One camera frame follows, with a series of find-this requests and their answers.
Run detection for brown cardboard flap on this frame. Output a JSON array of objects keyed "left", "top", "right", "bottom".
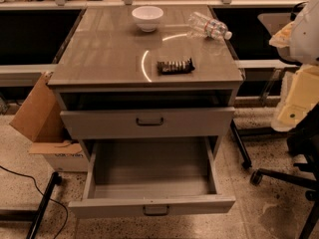
[{"left": 10, "top": 73, "right": 64, "bottom": 142}]

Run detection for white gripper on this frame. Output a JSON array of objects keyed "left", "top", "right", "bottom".
[{"left": 269, "top": 22, "right": 319, "bottom": 131}]

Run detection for white cardboard box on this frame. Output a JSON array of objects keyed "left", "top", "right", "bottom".
[{"left": 29, "top": 140, "right": 89, "bottom": 172}]

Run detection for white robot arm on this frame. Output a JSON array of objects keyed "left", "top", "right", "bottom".
[{"left": 269, "top": 0, "right": 319, "bottom": 131}]

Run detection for black table leg frame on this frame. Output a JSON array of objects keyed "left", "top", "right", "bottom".
[{"left": 230, "top": 120, "right": 285, "bottom": 169}]

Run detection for clear plastic water bottle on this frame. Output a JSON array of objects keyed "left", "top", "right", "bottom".
[{"left": 188, "top": 12, "right": 232, "bottom": 40}]

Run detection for white ceramic bowl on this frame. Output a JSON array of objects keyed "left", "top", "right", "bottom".
[{"left": 132, "top": 6, "right": 163, "bottom": 32}]

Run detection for dark rxbar chocolate wrapper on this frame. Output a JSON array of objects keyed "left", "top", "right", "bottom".
[{"left": 157, "top": 59, "right": 195, "bottom": 75}]

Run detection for closed upper drawer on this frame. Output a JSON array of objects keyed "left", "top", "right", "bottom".
[{"left": 61, "top": 108, "right": 234, "bottom": 139}]

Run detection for grey drawer cabinet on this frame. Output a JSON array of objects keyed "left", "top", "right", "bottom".
[{"left": 48, "top": 4, "right": 245, "bottom": 171}]

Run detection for black stand leg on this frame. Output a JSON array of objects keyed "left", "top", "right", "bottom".
[{"left": 0, "top": 171, "right": 63, "bottom": 239}]

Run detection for black floor cable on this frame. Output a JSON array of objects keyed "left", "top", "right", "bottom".
[{"left": 0, "top": 164, "right": 70, "bottom": 239}]

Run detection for open lower drawer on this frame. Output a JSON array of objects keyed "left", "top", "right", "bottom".
[{"left": 69, "top": 136, "right": 235, "bottom": 218}]

